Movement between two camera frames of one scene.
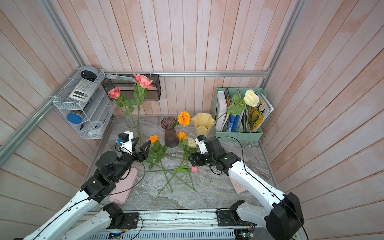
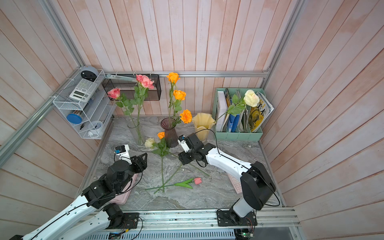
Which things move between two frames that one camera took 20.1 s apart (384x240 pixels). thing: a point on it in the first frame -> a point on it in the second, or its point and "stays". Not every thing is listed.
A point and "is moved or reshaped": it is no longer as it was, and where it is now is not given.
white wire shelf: [87, 102] stays
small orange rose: [158, 151] is moved or reshaped
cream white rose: [250, 98] stays
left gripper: [143, 154] -> [143, 165]
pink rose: [143, 83] stays
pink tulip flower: [189, 170] -> [184, 184]
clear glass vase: [135, 126] stays
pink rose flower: [128, 105] stays
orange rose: [186, 152] is moved or reshaped
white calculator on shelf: [84, 90] stays
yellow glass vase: [203, 122] stays
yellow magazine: [259, 113] stays
